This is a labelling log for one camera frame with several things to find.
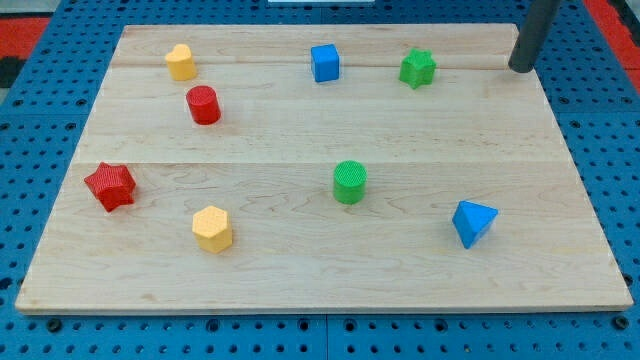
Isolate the green star block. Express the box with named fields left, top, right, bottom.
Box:
left=399, top=48, right=437, bottom=89

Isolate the red star block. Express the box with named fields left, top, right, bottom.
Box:
left=84, top=162, right=136, bottom=212

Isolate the green cylinder block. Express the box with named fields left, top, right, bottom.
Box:
left=333, top=160, right=367, bottom=204

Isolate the light wooden board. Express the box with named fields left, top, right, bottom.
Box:
left=15, top=23, right=633, bottom=315

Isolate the yellow hexagon block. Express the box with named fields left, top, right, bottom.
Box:
left=192, top=206, right=233, bottom=254

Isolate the blue cube block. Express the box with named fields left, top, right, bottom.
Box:
left=310, top=44, right=340, bottom=83

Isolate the red cylinder block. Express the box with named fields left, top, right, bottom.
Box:
left=186, top=85, right=221, bottom=125

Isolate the blue triangle block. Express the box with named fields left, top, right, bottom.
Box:
left=452, top=200, right=499, bottom=249

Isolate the yellow heart block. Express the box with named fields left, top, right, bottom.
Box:
left=165, top=44, right=197, bottom=81

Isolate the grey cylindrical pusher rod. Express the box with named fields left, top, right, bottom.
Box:
left=508, top=0, right=561, bottom=73

